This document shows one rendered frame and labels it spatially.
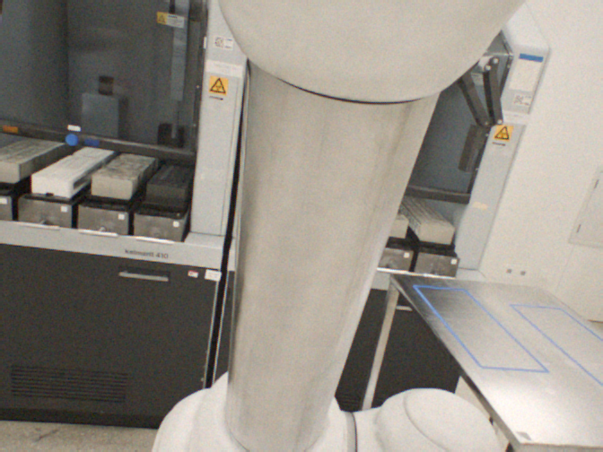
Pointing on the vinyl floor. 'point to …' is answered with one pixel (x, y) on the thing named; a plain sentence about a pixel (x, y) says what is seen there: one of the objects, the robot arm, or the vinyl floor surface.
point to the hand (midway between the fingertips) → (423, 157)
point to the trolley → (510, 357)
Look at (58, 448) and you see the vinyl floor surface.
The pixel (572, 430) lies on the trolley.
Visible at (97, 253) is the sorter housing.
